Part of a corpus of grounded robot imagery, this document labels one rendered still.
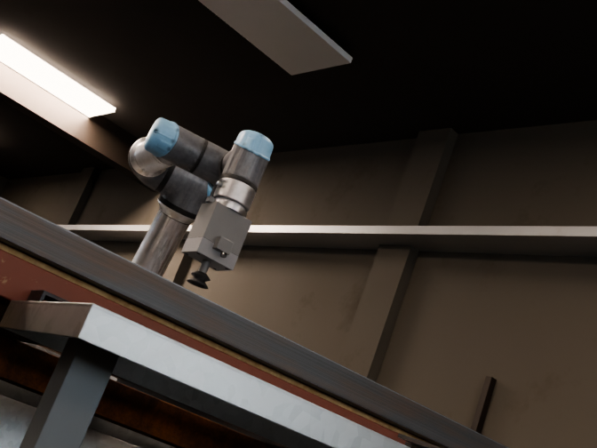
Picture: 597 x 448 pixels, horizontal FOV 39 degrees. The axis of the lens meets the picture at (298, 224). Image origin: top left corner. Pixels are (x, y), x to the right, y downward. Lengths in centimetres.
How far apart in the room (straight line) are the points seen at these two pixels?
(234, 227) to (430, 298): 409
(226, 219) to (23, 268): 64
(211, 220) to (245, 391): 84
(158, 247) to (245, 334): 102
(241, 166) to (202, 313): 57
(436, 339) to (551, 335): 80
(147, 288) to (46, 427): 30
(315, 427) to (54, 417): 24
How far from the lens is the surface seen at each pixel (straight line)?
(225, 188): 161
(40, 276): 103
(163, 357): 73
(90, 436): 190
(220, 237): 157
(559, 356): 494
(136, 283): 106
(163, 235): 212
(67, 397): 82
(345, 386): 122
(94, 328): 71
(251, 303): 691
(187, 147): 170
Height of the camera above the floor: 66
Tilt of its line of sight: 17 degrees up
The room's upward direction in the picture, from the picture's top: 21 degrees clockwise
